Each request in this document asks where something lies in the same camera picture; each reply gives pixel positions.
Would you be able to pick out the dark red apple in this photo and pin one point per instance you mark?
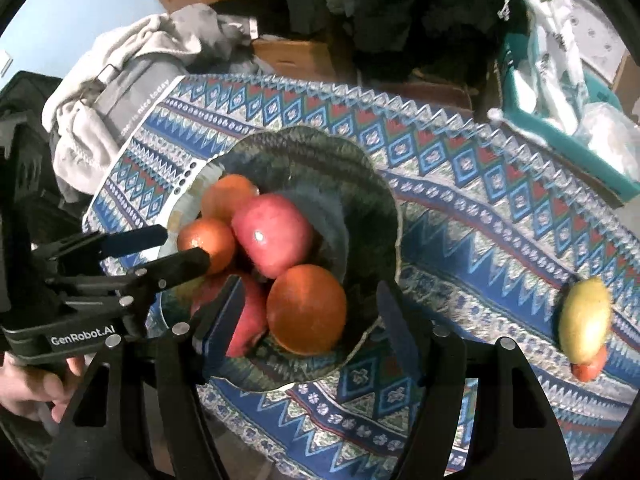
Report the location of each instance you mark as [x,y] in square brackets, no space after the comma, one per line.
[253,320]

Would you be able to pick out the orange persimmon fruit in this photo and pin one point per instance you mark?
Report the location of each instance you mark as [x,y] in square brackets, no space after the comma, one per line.
[587,372]

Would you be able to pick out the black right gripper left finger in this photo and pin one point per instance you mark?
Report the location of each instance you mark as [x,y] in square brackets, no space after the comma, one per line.
[104,433]

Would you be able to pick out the white rice bag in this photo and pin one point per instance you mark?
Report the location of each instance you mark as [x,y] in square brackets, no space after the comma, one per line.
[554,84]

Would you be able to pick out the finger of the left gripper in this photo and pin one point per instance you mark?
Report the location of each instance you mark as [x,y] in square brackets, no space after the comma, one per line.
[100,245]
[141,282]

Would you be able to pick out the pink red apple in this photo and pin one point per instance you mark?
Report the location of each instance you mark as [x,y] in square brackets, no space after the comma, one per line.
[273,233]

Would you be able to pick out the black hanging jacket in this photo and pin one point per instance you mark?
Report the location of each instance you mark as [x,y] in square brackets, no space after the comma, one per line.
[453,40]

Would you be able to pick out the orange round fruit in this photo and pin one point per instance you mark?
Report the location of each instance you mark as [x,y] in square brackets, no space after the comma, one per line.
[306,310]

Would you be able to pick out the blue patterned tablecloth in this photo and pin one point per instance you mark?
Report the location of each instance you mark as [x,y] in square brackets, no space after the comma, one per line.
[492,231]

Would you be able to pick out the yellow green mango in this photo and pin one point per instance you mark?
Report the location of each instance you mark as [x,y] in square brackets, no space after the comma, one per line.
[585,320]

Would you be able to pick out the teal storage box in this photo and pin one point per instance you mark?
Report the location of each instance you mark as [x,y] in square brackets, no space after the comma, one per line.
[574,154]

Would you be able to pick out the dark woven fruit bowl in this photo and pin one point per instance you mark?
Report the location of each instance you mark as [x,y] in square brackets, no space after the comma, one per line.
[356,223]

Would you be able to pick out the person's left hand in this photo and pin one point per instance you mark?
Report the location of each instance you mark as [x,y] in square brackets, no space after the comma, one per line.
[24,388]

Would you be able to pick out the grey white clothes pile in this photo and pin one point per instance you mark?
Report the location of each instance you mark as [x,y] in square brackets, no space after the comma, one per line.
[103,98]

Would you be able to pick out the small orange tangerine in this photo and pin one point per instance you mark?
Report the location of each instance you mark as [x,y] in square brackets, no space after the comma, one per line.
[214,237]

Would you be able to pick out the small wooden drawer box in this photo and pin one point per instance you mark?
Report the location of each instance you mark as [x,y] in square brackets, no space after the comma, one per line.
[305,60]

